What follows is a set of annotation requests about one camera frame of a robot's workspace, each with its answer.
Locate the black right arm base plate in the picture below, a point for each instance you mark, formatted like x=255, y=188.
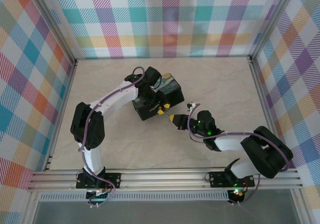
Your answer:
x=217, y=179

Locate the long aluminium mounting rail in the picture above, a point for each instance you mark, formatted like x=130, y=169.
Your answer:
x=162, y=179

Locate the aluminium frame post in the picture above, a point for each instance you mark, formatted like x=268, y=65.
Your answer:
x=272, y=21
x=59, y=26

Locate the black box with painted lid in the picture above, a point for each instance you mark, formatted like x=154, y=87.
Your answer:
x=172, y=86

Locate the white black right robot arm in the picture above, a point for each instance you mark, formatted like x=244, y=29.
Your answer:
x=230, y=142

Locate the yellow black padlock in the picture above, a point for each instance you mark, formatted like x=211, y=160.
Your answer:
x=166, y=106

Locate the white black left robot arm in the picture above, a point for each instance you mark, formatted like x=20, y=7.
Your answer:
x=92, y=159

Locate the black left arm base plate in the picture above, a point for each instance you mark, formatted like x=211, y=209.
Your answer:
x=115, y=180

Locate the aluminium table side rail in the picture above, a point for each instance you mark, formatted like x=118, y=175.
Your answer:
x=66, y=94
x=262, y=96

